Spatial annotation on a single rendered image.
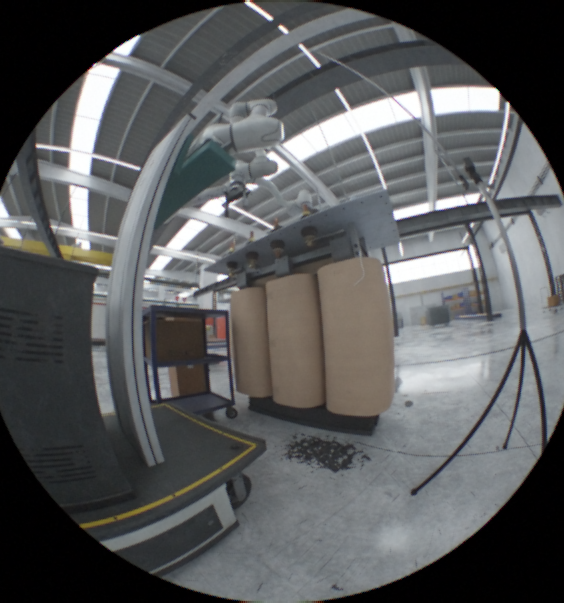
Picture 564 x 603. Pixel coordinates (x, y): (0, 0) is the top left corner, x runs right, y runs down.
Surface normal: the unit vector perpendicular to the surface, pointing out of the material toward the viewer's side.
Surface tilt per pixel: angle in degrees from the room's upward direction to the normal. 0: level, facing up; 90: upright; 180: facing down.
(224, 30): 174
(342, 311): 90
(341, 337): 90
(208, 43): 174
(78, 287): 90
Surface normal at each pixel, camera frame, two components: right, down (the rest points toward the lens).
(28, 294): 0.87, -0.14
